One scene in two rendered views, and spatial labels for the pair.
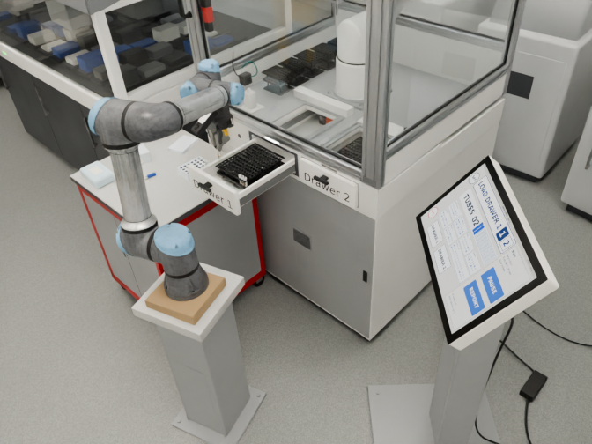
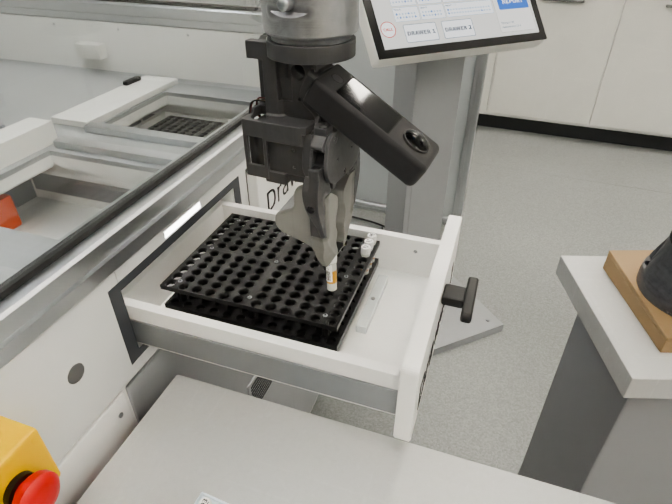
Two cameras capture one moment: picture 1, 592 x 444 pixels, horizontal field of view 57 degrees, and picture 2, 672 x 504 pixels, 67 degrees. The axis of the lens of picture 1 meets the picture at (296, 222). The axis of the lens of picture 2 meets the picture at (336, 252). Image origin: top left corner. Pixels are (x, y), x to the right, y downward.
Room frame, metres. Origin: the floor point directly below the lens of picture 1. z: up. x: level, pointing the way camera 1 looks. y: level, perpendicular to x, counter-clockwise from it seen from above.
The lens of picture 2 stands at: (2.03, 0.66, 1.28)
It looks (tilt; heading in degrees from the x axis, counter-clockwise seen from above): 35 degrees down; 243
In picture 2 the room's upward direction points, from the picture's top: straight up
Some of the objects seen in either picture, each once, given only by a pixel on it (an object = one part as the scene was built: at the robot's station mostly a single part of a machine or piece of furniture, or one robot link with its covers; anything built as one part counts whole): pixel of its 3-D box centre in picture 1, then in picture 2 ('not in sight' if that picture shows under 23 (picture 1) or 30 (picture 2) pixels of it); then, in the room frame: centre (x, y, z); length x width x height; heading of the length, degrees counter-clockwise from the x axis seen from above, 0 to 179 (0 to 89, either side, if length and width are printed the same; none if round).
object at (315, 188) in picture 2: not in sight; (320, 190); (1.87, 0.30, 1.07); 0.05 x 0.02 x 0.09; 38
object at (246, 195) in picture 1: (252, 167); (272, 282); (1.87, 0.16, 0.86); 0.40 x 0.26 x 0.06; 134
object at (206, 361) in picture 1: (206, 358); (606, 455); (1.30, 0.39, 0.38); 0.30 x 0.30 x 0.76; 61
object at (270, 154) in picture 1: (250, 167); (278, 281); (1.87, 0.17, 0.87); 0.22 x 0.18 x 0.06; 134
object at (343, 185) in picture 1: (327, 182); (289, 165); (1.72, -0.13, 0.87); 0.29 x 0.02 x 0.11; 44
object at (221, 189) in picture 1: (213, 188); (432, 312); (1.73, 0.31, 0.87); 0.29 x 0.02 x 0.11; 44
